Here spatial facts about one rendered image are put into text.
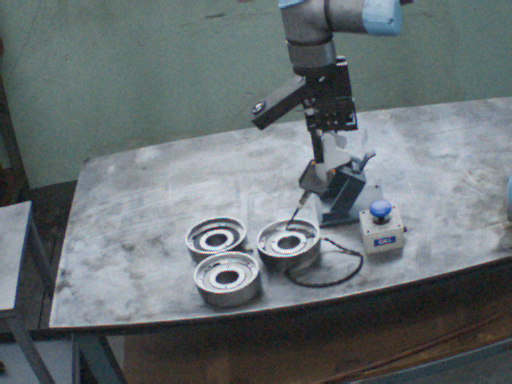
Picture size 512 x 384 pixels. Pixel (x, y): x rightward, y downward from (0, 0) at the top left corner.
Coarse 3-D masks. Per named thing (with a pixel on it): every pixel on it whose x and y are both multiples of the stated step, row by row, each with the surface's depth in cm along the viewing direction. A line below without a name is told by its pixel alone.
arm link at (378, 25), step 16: (336, 0) 113; (352, 0) 112; (368, 0) 110; (384, 0) 110; (336, 16) 113; (352, 16) 112; (368, 16) 111; (384, 16) 110; (400, 16) 114; (336, 32) 117; (352, 32) 115; (368, 32) 113; (384, 32) 112
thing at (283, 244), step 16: (272, 224) 140; (304, 224) 140; (256, 240) 137; (288, 240) 139; (304, 240) 137; (320, 240) 137; (272, 256) 133; (288, 256) 132; (304, 256) 133; (288, 272) 135
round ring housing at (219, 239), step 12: (192, 228) 143; (204, 228) 145; (240, 228) 143; (192, 240) 142; (204, 240) 142; (216, 240) 144; (228, 240) 141; (240, 240) 138; (192, 252) 138; (204, 252) 137; (216, 252) 136; (228, 252) 137; (240, 252) 138
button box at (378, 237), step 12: (360, 216) 137; (372, 216) 137; (396, 216) 135; (372, 228) 134; (384, 228) 133; (396, 228) 132; (372, 240) 133; (384, 240) 133; (396, 240) 134; (372, 252) 135; (384, 252) 135
